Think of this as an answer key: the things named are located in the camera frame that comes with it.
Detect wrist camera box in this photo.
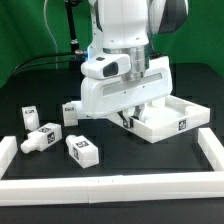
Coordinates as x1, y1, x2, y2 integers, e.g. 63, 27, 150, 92
81, 54, 131, 80

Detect white tag sheet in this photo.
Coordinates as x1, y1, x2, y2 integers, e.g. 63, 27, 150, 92
71, 101, 91, 120

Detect black cable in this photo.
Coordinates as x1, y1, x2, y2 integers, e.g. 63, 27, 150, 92
9, 51, 88, 79

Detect white cable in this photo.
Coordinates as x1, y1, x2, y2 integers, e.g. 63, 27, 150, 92
43, 0, 60, 70

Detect white U-shaped fence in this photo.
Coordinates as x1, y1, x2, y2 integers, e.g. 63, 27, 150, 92
0, 128, 224, 206

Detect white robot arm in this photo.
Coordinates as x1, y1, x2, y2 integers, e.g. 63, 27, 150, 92
81, 0, 188, 128

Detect black camera pole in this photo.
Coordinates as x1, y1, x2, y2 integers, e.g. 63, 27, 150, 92
64, 0, 83, 70

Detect white square tabletop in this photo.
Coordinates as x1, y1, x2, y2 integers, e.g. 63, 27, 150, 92
108, 95, 210, 143

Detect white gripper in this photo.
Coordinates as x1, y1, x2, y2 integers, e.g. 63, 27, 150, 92
81, 56, 172, 128

